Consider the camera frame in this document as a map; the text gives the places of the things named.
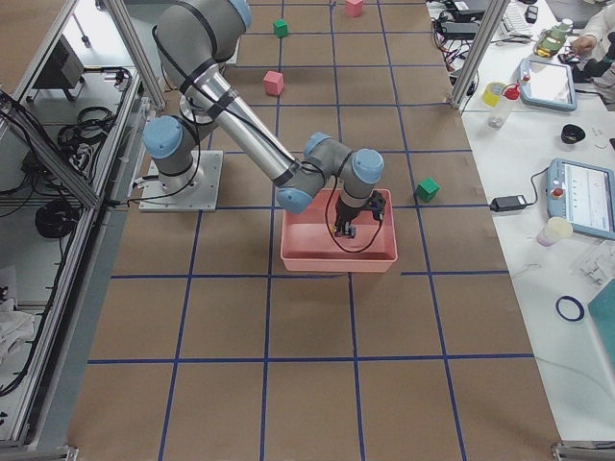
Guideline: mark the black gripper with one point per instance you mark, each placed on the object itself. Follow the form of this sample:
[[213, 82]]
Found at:
[[345, 211]]

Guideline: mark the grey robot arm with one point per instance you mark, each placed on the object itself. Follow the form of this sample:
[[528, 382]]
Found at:
[[193, 38]]

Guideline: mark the green foam cube near bin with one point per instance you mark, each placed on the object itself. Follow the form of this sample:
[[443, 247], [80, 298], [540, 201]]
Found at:
[[427, 189]]

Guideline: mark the pink foam cube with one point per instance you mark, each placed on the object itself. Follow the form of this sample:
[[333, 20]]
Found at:
[[354, 8], [273, 83]]

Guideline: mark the black power adapter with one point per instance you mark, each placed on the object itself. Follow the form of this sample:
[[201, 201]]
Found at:
[[508, 203]]

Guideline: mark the clear squeeze bottle red cap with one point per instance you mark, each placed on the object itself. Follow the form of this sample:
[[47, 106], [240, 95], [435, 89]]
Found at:
[[508, 99]]

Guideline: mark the yellow tape roll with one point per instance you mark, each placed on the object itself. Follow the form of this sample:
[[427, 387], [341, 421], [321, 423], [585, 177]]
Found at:
[[493, 93]]

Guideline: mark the pink foam cube far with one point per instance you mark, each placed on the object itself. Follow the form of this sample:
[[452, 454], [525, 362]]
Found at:
[[354, 8]]

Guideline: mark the white plastic cup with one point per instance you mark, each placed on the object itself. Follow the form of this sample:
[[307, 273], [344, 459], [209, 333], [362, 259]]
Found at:
[[555, 230]]

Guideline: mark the teach pendant tablet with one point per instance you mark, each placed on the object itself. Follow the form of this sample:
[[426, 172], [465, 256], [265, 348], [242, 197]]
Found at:
[[547, 84], [582, 194]]

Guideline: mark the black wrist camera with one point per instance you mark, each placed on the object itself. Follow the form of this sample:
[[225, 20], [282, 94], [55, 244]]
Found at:
[[376, 205]]

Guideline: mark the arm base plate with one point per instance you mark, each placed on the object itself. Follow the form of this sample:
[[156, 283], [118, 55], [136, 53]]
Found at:
[[197, 189]]

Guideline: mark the aluminium frame post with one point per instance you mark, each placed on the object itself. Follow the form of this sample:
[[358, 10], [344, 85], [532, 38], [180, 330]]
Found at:
[[488, 27]]

